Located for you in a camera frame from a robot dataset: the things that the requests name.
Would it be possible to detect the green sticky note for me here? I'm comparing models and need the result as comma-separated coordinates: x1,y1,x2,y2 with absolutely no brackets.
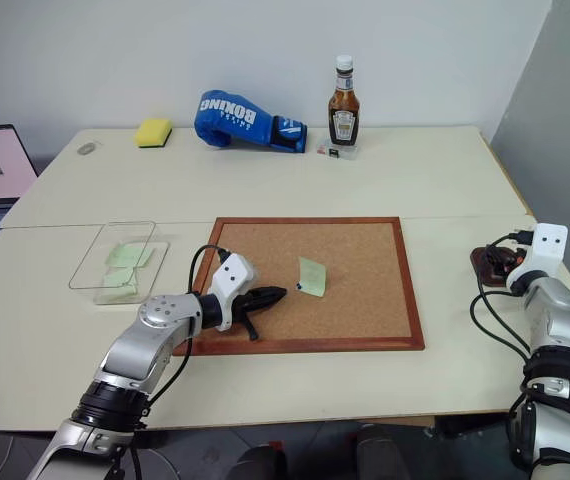
94,283,139,304
102,268,139,287
105,242,142,269
297,256,328,300
134,246,157,270

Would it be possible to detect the small clear plastic case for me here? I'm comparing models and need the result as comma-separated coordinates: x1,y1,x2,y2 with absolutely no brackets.
315,138,359,162

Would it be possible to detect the yellow green sponge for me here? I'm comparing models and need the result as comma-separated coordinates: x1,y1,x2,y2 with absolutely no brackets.
134,117,174,149

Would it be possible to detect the dark rounded shape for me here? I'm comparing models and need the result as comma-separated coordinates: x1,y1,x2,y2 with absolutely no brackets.
232,444,286,480

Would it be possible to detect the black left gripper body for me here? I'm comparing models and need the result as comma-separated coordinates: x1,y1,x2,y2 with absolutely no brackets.
232,290,262,325

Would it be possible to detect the wood framed cork board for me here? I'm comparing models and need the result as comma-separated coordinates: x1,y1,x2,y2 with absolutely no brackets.
172,216,426,357

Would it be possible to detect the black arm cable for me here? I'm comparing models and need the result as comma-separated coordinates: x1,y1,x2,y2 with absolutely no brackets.
468,227,539,469
109,243,232,480

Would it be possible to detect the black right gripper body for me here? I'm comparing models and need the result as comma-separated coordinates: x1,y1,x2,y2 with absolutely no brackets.
493,249,524,279

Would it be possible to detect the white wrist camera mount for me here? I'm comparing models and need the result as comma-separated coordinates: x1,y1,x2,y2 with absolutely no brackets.
512,223,569,285
209,252,257,333

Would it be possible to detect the brown sauce bottle white cap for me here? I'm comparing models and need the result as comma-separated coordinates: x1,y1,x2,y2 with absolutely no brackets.
327,53,362,149

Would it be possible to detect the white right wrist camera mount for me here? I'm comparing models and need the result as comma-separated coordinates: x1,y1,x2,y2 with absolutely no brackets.
512,223,569,285

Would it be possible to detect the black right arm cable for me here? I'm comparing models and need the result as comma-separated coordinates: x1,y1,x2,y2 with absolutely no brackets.
468,227,539,469

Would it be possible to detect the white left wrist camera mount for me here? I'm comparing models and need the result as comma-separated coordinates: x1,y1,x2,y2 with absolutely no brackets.
209,252,257,333

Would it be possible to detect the clear plastic box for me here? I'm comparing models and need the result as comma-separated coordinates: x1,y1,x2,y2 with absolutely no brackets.
67,219,172,306

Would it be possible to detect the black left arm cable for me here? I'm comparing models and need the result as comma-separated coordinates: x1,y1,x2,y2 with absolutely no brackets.
109,243,232,480

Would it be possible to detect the blue boxing glove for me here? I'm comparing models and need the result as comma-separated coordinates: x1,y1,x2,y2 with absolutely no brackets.
194,89,309,154

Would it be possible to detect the small brown tray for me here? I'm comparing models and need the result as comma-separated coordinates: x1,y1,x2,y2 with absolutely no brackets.
469,243,524,289

